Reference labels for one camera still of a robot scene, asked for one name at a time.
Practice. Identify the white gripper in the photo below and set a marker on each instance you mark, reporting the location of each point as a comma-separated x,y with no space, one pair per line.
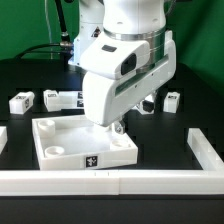
118,76

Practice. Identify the white square table top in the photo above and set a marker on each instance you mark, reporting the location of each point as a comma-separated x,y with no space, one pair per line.
75,143

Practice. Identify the white marker tag sheet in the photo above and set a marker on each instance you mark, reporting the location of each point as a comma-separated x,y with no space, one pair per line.
71,99

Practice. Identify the white U-shaped obstacle fence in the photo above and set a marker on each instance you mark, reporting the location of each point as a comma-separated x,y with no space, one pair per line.
208,180

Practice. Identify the white block left edge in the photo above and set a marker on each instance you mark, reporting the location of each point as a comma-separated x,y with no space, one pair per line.
3,137

